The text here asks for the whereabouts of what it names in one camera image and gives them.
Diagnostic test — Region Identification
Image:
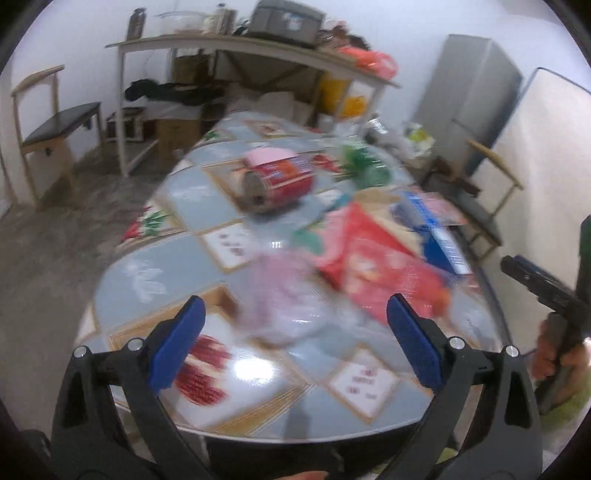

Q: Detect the blue white carton box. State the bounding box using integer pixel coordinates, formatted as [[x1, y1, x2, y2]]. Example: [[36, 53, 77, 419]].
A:
[[392, 190, 472, 277]]

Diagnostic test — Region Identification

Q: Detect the red snack bag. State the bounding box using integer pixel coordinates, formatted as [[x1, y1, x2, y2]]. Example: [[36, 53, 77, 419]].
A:
[[315, 202, 453, 325]]

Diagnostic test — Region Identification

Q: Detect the clear pink-printed plastic bag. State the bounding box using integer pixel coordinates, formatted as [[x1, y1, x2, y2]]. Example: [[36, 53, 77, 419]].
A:
[[238, 249, 335, 347]]

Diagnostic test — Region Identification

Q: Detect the beige paper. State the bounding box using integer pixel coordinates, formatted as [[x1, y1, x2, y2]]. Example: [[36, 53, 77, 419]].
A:
[[353, 187, 424, 259]]

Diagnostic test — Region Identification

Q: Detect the person's right hand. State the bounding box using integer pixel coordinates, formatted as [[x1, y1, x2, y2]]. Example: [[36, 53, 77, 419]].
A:
[[532, 320, 590, 380]]

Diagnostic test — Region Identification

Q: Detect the wooden chair by mattress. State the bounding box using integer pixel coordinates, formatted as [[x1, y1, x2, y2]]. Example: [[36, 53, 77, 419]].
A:
[[421, 138, 525, 262]]

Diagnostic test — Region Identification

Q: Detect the white mattress blue trim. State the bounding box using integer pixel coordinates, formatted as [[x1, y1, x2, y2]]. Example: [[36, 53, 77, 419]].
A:
[[474, 68, 590, 353]]

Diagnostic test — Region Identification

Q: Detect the patterned vinyl tablecloth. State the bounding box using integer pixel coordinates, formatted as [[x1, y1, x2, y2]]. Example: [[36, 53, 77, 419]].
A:
[[77, 111, 501, 444]]

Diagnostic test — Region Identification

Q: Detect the green plastic bottle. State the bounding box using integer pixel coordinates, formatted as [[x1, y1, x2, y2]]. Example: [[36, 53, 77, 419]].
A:
[[342, 142, 392, 189]]

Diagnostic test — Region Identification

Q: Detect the grey refrigerator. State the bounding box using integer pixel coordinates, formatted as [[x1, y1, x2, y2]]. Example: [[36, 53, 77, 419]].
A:
[[413, 34, 523, 174]]

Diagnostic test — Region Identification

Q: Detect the red drink can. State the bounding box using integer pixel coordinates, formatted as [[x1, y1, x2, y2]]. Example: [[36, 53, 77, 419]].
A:
[[240, 156, 315, 213]]

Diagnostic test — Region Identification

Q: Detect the pink packet behind can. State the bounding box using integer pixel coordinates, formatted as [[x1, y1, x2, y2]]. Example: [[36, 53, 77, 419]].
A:
[[245, 147, 297, 168]]

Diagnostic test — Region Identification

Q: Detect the yellow plastic bag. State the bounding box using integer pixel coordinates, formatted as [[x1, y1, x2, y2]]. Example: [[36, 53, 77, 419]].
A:
[[318, 73, 368, 120]]

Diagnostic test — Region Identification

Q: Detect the red plastic bag on shelf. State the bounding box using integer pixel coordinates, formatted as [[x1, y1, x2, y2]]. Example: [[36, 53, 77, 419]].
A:
[[337, 45, 399, 80]]

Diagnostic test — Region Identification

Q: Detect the brown cardboard box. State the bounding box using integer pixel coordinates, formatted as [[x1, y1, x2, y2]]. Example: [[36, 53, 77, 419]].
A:
[[156, 119, 201, 163]]

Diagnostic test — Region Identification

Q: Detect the wooden chair black seat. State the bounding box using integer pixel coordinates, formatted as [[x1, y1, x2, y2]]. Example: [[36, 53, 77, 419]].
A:
[[11, 64, 105, 210]]

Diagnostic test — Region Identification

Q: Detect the microwave oven on floor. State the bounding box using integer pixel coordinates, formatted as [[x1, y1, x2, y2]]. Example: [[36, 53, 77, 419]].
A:
[[105, 107, 146, 142]]

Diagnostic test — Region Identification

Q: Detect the grey box on shelf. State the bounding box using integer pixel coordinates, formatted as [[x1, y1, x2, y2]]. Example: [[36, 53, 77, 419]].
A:
[[247, 0, 325, 49]]

